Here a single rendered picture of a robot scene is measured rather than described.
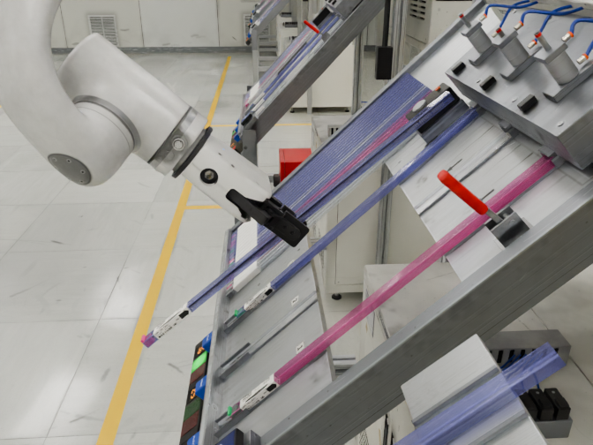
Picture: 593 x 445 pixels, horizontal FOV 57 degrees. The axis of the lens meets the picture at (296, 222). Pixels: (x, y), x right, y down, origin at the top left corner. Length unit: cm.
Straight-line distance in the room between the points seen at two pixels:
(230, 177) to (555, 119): 34
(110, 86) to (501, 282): 44
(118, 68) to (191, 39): 874
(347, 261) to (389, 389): 161
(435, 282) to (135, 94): 86
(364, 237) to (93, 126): 167
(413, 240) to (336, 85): 325
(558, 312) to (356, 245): 106
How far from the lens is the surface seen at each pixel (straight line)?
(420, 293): 124
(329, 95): 529
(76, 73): 63
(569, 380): 109
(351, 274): 222
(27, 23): 58
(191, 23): 935
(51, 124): 57
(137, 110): 62
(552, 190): 61
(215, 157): 62
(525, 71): 71
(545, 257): 57
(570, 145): 58
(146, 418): 186
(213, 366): 84
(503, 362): 106
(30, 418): 198
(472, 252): 61
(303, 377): 68
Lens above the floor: 127
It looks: 25 degrees down
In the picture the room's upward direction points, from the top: straight up
